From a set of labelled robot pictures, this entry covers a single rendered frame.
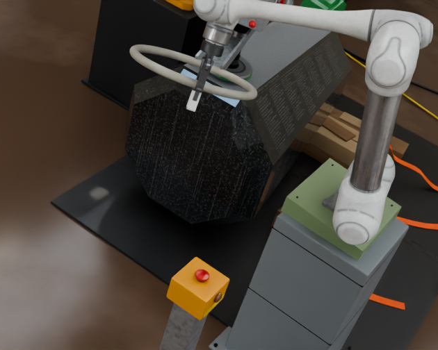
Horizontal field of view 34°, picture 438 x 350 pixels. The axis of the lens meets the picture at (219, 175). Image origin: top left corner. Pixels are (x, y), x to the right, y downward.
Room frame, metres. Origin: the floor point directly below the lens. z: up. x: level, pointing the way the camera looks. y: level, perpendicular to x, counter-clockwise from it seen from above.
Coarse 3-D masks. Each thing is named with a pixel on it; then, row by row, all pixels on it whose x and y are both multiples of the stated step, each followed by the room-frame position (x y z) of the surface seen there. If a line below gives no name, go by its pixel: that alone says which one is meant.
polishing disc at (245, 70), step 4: (240, 60) 3.01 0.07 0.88; (244, 60) 3.02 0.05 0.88; (240, 64) 2.97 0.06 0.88; (244, 64) 2.99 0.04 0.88; (248, 64) 3.00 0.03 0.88; (228, 68) 2.90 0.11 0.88; (240, 68) 2.93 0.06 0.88; (244, 68) 2.95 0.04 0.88; (248, 68) 2.96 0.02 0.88; (232, 72) 2.88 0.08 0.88; (236, 72) 2.89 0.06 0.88; (240, 72) 2.90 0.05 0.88; (244, 72) 2.91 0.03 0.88; (248, 72) 2.92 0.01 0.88; (240, 76) 2.86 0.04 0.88; (244, 76) 2.87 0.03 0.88; (248, 76) 2.90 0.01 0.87
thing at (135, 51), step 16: (144, 48) 2.35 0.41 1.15; (160, 48) 2.44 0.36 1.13; (144, 64) 2.12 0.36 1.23; (192, 64) 2.49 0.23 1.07; (176, 80) 2.06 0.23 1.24; (192, 80) 2.07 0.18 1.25; (240, 80) 2.42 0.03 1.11; (224, 96) 2.10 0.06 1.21; (240, 96) 2.14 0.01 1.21; (256, 96) 2.25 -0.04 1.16
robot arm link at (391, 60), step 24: (384, 24) 2.02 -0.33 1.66; (408, 24) 2.01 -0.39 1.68; (384, 48) 1.87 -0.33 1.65; (408, 48) 1.89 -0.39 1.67; (384, 72) 1.84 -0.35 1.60; (408, 72) 1.85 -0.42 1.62; (384, 96) 1.89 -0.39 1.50; (384, 120) 1.90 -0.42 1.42; (360, 144) 1.93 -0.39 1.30; (384, 144) 1.92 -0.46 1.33; (360, 168) 1.92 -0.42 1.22; (360, 192) 1.92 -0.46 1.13; (384, 192) 1.95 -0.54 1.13; (336, 216) 1.89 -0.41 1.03; (360, 216) 1.87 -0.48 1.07; (360, 240) 1.85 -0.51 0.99
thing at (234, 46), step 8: (248, 32) 2.84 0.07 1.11; (232, 40) 2.80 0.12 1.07; (240, 40) 2.83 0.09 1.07; (232, 48) 2.74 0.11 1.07; (240, 48) 2.72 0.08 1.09; (200, 56) 2.54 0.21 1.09; (224, 56) 2.64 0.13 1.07; (232, 56) 2.61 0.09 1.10; (216, 64) 2.56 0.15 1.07; (224, 64) 2.50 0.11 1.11
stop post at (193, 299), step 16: (192, 272) 1.39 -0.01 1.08; (176, 288) 1.34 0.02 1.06; (192, 288) 1.33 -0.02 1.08; (208, 288) 1.35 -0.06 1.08; (224, 288) 1.39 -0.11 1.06; (176, 304) 1.35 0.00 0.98; (192, 304) 1.31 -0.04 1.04; (208, 304) 1.31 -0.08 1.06; (176, 320) 1.35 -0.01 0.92; (192, 320) 1.33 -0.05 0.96; (176, 336) 1.34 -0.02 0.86; (192, 336) 1.34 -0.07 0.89
